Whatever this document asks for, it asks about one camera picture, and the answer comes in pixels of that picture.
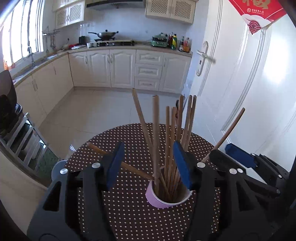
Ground pink cylindrical utensil holder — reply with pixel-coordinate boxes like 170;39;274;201
145;179;193;209

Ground kitchen faucet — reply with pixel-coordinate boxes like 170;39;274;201
28;46;36;68

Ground kitchen window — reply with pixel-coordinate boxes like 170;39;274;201
1;1;45;70

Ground white door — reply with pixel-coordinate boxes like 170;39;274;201
187;1;295;169

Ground brown polka dot tablecloth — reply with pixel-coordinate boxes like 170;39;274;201
66;123;213;240

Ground metal shelf rack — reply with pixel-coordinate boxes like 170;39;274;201
1;113;60;186

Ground cream lower cabinets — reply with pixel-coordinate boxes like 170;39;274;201
14;46;192;126

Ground cream cabinets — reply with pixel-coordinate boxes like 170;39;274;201
14;46;192;126
63;8;190;36

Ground dark soy sauce bottle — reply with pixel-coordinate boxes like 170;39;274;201
179;36;184;52

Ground green yellow oil bottle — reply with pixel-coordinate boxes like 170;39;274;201
171;34;178;50

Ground red sauce bottle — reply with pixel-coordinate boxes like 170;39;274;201
168;34;174;49

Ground green electric cooker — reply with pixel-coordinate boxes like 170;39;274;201
151;33;168;48

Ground red fu paper decoration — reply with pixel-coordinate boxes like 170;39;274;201
229;0;287;35

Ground gas stove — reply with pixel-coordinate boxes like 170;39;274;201
95;40;135;47

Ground black wok with lid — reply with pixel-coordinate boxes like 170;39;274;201
88;30;119;40

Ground black kettle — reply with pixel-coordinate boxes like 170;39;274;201
79;36;87;45

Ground range hood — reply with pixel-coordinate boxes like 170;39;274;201
85;0;147;11

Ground cream upper cabinets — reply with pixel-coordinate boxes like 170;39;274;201
63;8;190;36

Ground silver door handle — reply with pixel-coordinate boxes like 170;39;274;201
196;41;216;76

